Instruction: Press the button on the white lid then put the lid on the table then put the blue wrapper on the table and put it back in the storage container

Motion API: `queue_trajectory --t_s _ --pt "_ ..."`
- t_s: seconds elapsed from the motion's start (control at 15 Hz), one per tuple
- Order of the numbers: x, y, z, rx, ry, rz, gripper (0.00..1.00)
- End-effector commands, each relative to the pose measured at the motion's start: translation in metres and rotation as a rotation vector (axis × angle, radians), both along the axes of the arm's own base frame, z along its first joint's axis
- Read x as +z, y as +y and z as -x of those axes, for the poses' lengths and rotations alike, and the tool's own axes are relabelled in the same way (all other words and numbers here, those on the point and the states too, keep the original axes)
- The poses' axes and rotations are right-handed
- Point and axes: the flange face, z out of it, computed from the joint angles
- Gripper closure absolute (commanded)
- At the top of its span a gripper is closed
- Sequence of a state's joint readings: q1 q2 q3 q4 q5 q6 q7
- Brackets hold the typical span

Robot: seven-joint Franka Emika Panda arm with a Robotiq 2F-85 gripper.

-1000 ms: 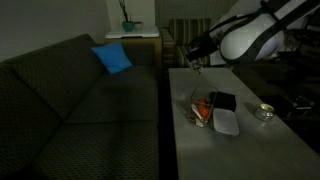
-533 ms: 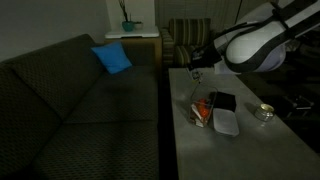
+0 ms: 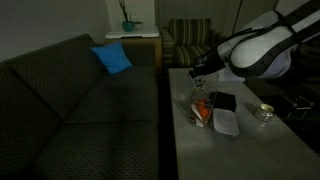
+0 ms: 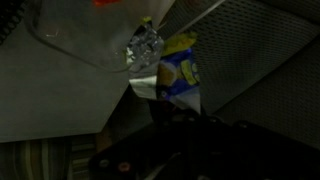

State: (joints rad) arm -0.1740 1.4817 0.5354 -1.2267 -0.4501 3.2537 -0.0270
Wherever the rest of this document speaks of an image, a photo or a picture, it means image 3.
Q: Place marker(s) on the dark patterned sofa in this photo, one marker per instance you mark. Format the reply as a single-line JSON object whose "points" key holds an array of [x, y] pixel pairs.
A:
{"points": [[66, 110]]}

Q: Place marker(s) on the small white pot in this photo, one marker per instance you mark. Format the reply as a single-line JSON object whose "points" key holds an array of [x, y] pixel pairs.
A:
{"points": [[138, 25]]}

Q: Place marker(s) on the teal plant pot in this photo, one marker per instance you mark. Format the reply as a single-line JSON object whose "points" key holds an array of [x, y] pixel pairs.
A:
{"points": [[128, 26]]}

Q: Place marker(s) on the black spiral notebook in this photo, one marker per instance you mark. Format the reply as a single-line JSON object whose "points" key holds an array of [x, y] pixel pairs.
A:
{"points": [[226, 100]]}

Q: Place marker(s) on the black electronic box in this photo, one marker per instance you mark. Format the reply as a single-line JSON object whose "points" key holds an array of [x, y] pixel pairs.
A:
{"points": [[298, 102]]}

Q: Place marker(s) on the green spiky plant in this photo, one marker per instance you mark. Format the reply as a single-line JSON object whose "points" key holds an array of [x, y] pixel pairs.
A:
{"points": [[130, 18]]}

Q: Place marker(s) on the blue pillow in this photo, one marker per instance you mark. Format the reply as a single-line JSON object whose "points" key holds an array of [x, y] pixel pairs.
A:
{"points": [[111, 58]]}

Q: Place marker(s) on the window blinds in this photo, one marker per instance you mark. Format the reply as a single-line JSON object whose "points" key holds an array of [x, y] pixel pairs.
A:
{"points": [[196, 10]]}

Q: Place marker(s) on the orange snack packet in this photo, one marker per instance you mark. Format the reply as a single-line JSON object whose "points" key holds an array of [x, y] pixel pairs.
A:
{"points": [[202, 106]]}

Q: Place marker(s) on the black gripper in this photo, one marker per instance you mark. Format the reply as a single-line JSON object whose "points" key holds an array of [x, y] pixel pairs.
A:
{"points": [[208, 63]]}

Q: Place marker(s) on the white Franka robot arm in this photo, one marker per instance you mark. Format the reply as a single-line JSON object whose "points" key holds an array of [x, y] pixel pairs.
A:
{"points": [[260, 53]]}

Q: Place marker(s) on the striped armchair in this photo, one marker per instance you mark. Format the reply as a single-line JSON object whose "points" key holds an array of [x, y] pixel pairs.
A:
{"points": [[186, 43]]}

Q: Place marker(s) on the wooden side table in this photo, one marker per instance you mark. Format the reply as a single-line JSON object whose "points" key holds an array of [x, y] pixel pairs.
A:
{"points": [[143, 50]]}

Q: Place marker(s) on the candle in glass jar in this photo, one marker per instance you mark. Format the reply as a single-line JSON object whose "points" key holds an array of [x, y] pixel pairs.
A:
{"points": [[264, 112]]}

